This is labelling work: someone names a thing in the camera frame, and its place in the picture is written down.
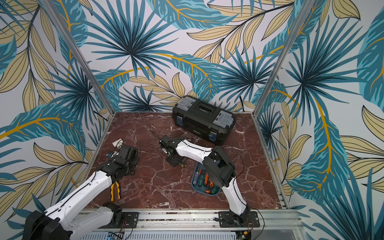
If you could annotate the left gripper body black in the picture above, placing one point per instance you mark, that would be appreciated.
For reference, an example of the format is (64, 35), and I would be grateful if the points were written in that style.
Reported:
(132, 165)

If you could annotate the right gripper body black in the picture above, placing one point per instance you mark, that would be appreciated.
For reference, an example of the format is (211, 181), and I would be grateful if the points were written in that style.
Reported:
(165, 144)

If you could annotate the blue red thin screwdriver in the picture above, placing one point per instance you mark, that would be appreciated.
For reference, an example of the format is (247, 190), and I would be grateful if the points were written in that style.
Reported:
(199, 174)

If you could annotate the orange black small screwdriver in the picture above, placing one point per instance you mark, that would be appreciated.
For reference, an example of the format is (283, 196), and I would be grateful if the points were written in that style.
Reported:
(210, 183)

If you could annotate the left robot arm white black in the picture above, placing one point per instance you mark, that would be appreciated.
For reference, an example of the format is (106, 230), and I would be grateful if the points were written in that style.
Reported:
(60, 222)

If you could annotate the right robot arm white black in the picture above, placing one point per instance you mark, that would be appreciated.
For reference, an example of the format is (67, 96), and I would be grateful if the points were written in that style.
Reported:
(220, 169)

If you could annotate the teal plastic storage tray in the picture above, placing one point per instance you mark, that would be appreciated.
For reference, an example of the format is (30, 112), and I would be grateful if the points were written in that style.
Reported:
(200, 188)

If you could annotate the white pipe tee fitting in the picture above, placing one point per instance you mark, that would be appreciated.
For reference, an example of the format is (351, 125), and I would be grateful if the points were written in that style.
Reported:
(118, 143)

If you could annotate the black plastic toolbox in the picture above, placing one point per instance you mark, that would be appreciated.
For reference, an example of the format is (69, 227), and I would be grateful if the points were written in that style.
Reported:
(204, 120)

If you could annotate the yellow handled pliers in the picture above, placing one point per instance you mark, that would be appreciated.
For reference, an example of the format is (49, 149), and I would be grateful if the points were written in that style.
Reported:
(115, 191)

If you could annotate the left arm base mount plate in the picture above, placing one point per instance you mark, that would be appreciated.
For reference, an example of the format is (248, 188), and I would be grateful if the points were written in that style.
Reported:
(123, 220)

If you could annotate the aluminium front rail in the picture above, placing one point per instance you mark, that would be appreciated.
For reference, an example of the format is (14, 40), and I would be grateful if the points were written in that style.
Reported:
(204, 219)

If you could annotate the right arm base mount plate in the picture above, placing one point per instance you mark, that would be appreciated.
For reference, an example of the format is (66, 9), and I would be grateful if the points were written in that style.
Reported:
(230, 220)

